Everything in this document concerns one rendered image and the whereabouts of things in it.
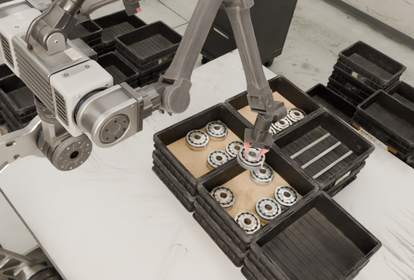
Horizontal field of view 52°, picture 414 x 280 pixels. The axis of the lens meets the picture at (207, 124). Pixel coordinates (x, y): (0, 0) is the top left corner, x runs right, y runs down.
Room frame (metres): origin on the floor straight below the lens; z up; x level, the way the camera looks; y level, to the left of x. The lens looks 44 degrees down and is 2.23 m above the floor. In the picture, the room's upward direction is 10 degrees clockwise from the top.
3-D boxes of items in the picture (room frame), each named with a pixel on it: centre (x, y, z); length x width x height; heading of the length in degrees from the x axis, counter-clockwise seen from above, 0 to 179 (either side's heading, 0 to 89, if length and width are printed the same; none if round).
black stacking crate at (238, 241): (1.05, -0.24, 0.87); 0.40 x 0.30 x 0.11; 137
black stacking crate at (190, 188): (1.25, -0.03, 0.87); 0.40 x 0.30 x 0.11; 137
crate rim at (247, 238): (1.05, -0.24, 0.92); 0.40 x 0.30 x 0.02; 137
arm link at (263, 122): (1.11, -0.20, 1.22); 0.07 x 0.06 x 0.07; 140
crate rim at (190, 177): (1.25, -0.03, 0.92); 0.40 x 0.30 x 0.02; 137
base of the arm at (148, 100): (0.83, 0.18, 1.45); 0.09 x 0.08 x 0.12; 51
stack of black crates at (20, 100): (1.76, 0.97, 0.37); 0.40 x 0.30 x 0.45; 141
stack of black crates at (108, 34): (2.64, 0.78, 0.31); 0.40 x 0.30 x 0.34; 141
